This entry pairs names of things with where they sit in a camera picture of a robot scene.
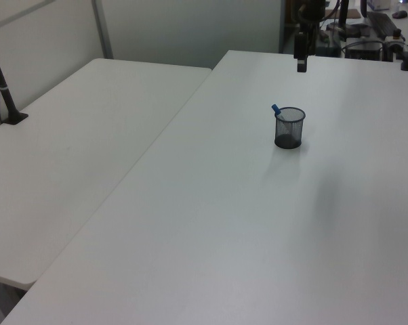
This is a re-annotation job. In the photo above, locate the black monitor stand pole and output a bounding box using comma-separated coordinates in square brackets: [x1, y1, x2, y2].
[327, 0, 361, 39]

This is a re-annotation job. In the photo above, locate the white folding side table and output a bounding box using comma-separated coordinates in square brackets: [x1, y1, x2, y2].
[0, 58, 213, 291]

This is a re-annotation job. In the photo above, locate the blue capped white marker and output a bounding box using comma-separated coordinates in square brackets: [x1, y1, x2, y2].
[270, 103, 287, 135]

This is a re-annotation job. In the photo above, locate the black camera pole with base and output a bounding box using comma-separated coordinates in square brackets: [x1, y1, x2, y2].
[0, 28, 29, 127]

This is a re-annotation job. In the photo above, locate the black mesh pen cup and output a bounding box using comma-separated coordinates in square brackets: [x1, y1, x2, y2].
[274, 106, 307, 150]

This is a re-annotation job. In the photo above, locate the grey partition frame post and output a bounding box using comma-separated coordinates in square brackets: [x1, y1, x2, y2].
[91, 0, 115, 60]

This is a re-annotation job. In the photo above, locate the black computer keyboard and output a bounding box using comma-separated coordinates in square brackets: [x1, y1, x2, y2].
[365, 11, 399, 39]

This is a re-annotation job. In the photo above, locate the grey electronics box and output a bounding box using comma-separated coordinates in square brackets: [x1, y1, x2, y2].
[345, 36, 385, 61]

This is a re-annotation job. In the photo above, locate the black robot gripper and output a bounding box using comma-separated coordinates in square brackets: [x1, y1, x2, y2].
[293, 0, 327, 73]

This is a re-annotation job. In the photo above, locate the white and blue box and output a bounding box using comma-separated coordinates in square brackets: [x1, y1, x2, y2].
[366, 0, 392, 11]

